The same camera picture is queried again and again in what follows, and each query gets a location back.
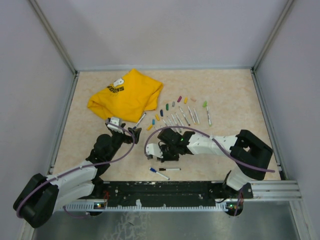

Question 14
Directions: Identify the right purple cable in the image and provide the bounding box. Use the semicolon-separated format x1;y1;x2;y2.
144;126;276;217

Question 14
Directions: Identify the purple cable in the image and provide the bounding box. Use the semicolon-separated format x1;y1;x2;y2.
144;126;276;217
16;119;136;220

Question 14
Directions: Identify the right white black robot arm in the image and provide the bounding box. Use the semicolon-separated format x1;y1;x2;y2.
147;127;273;198

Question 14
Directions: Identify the yellow printed t-shirt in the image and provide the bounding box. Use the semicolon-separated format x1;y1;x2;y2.
87;68;164;123

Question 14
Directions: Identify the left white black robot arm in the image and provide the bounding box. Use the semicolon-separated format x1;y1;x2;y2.
13;124;142;229

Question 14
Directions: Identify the blue cap whiteboard marker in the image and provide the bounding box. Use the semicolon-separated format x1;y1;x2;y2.
149;167;170;181

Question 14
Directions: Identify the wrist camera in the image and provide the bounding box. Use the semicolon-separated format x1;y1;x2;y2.
105;116;123;133
145;143;164;160

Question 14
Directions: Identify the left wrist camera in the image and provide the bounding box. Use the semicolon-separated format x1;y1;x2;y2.
105;116;123;133

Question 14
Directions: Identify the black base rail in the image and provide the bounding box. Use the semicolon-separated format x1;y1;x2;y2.
81;181;253;210

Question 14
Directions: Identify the yellow cap rainbow marker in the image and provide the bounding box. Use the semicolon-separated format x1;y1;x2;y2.
187;105;197;125

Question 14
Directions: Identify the black cap marker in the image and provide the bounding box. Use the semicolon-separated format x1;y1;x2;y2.
158;167;181;172

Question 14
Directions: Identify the lime green cap marker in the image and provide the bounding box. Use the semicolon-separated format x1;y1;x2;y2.
205;105;212;127

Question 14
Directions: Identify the grey cap marker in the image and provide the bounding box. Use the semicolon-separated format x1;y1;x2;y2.
175;112;184;127

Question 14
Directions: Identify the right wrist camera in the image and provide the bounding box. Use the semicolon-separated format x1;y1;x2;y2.
145;143;164;160

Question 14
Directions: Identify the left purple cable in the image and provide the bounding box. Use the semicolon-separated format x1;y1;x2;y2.
16;119;136;220

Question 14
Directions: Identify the navy cap white marker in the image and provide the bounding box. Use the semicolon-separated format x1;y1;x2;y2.
133;112;147;130

